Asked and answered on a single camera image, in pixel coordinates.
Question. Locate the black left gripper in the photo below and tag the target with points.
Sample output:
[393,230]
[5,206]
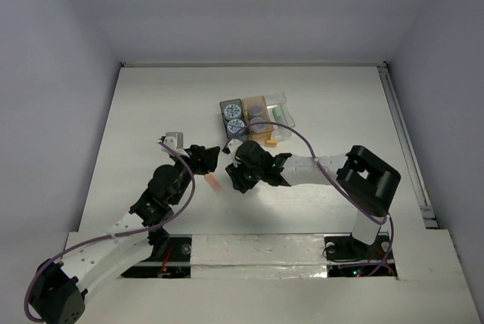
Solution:
[199,158]

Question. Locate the blue cleaning gel jar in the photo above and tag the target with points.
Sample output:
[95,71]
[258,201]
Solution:
[232,111]

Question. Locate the green highlighter pen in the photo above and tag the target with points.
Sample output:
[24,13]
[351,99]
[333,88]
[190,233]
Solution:
[278,115]

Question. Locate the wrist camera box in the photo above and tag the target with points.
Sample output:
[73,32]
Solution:
[231,147]
[172,141]

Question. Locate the clear plastic container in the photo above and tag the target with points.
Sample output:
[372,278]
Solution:
[279,99]

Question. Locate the grey translucent container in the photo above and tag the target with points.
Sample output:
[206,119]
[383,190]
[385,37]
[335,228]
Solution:
[243,136]

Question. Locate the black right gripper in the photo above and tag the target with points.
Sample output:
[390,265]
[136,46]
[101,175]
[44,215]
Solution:
[239,182]

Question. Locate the aluminium side rail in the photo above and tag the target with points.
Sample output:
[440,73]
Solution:
[417,180]

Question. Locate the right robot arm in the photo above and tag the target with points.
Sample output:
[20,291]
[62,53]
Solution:
[367,181]

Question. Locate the orange translucent container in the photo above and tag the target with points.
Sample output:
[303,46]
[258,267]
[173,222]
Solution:
[262,137]

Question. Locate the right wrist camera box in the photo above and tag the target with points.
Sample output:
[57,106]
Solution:
[231,147]

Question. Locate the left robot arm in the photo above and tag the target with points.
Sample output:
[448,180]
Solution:
[64,284]

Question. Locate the orange highlighter pen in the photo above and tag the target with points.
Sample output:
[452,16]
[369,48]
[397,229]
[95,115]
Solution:
[212,182]

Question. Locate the paper clip tub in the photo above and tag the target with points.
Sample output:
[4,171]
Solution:
[257,125]
[255,110]

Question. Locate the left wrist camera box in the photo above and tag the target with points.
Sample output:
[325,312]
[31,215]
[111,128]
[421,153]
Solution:
[172,141]

